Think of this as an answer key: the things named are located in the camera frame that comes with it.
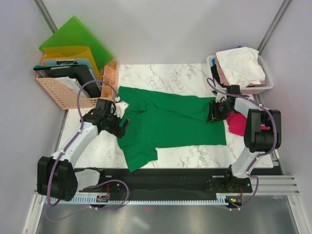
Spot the green plastic folder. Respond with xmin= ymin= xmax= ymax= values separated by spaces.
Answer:
xmin=39 ymin=16 xmax=114 ymax=69

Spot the red t shirt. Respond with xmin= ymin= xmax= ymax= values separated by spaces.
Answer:
xmin=226 ymin=112 xmax=247 ymax=137

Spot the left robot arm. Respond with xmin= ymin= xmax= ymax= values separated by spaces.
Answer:
xmin=37 ymin=99 xmax=130 ymax=201

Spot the yellow plastic folder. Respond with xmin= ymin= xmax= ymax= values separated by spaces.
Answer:
xmin=43 ymin=46 xmax=98 ymax=70

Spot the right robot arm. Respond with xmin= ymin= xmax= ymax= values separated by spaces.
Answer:
xmin=207 ymin=85 xmax=282 ymax=192

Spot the black t shirt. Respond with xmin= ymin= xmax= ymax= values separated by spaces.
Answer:
xmin=211 ymin=64 xmax=221 ymax=85

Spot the peach file organizer basket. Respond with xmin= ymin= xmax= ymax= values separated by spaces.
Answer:
xmin=36 ymin=60 xmax=118 ymax=110

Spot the white cable duct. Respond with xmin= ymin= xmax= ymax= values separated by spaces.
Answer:
xmin=73 ymin=194 xmax=227 ymax=205

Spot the green t shirt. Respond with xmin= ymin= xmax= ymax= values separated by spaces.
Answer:
xmin=118 ymin=86 xmax=227 ymax=172

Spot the white laundry basket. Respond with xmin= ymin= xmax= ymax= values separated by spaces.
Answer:
xmin=207 ymin=55 xmax=274 ymax=95

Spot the blue clipboard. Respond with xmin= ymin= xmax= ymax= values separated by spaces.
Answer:
xmin=43 ymin=58 xmax=100 ymax=79

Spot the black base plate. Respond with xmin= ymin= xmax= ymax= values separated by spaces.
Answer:
xmin=78 ymin=167 xmax=253 ymax=195

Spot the black binder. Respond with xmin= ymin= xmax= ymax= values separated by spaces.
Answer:
xmin=33 ymin=65 xmax=96 ymax=86

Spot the pink t shirt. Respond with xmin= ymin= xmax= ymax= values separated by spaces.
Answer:
xmin=215 ymin=58 xmax=265 ymax=87

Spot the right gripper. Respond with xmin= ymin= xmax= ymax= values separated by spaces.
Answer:
xmin=206 ymin=100 xmax=235 ymax=122

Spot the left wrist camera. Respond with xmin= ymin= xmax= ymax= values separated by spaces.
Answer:
xmin=114 ymin=97 xmax=129 ymax=119

